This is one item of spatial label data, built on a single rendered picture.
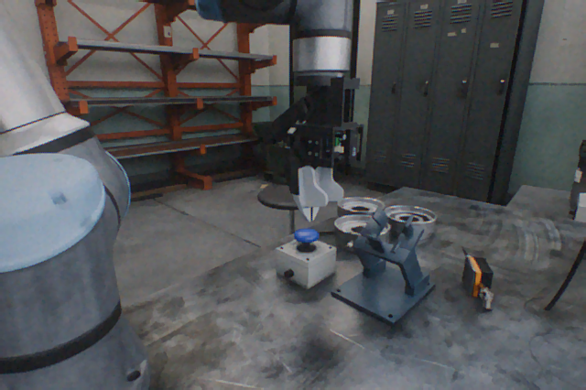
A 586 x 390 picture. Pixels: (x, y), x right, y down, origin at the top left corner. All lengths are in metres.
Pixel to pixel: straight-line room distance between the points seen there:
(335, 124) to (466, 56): 3.05
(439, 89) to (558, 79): 0.93
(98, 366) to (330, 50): 0.41
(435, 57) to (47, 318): 3.46
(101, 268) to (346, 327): 0.30
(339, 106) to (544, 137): 3.45
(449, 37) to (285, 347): 3.29
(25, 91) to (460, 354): 0.54
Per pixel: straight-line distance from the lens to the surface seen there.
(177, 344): 0.47
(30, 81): 0.46
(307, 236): 0.54
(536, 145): 3.86
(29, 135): 0.44
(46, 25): 3.97
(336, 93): 0.46
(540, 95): 3.84
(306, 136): 0.47
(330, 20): 0.47
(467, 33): 3.50
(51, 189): 0.31
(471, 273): 0.59
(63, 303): 0.33
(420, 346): 0.48
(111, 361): 0.38
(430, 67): 3.58
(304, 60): 0.47
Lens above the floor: 1.09
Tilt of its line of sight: 17 degrees down
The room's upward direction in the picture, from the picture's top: straight up
